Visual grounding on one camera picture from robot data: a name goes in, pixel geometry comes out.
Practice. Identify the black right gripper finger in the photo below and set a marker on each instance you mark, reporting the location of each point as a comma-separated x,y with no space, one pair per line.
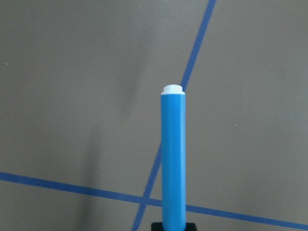
158,226

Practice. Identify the blue highlighter marker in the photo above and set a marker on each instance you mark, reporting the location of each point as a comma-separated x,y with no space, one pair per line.
173,149

